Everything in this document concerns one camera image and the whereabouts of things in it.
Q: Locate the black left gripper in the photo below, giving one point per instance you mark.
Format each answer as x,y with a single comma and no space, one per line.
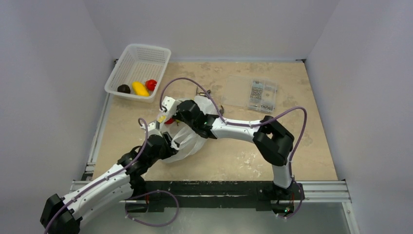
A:
169,150

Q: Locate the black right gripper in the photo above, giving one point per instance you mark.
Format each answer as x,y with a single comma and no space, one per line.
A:
182,109

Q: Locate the white plastic shopping bag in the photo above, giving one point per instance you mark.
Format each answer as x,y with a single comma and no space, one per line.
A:
187,141

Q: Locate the red fake fruit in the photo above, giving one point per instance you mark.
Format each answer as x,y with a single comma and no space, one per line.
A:
151,84

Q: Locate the yellow fake fruit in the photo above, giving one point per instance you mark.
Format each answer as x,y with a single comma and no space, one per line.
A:
140,89

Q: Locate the dark brown fake fruit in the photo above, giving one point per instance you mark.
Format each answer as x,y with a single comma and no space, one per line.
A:
124,88

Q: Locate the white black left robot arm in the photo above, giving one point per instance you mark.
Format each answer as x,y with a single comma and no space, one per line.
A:
70,213

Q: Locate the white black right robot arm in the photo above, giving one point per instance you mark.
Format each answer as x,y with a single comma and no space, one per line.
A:
274,141

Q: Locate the grey metal clamp lever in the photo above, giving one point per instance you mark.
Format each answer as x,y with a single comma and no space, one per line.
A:
202,92

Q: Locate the white plastic perforated basket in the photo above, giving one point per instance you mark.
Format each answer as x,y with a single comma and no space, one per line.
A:
138,62

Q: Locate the clear plastic screw organizer box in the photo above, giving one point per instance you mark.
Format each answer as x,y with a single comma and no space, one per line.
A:
254,93

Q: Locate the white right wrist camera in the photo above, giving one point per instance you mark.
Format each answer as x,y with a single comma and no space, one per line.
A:
169,105

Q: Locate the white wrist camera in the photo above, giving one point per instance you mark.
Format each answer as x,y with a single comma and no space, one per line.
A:
151,129
169,105

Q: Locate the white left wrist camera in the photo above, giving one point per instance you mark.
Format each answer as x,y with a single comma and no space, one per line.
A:
151,129

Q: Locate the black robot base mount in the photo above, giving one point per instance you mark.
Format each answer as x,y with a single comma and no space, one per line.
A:
156,196

